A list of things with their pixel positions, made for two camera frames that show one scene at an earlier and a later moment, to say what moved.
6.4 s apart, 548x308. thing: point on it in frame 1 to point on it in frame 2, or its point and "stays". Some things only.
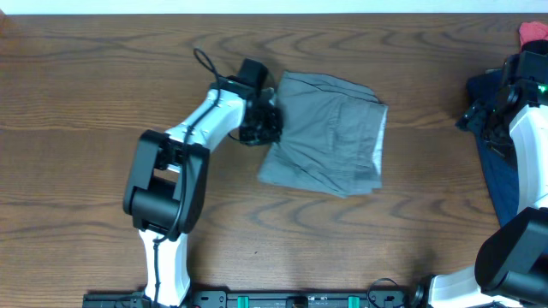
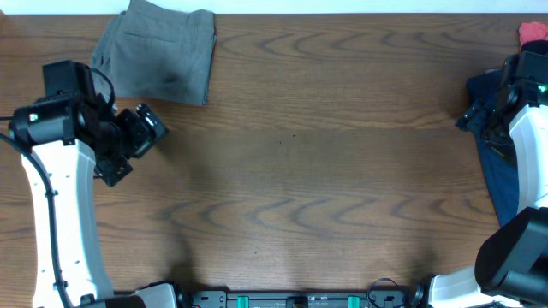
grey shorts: x=332 y=135 to x=151 y=52
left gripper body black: x=263 y=127 to x=129 y=139
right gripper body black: x=484 y=115 stays
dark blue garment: x=501 y=171 stays
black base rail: x=414 y=296 stays
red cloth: x=532 y=32 stays
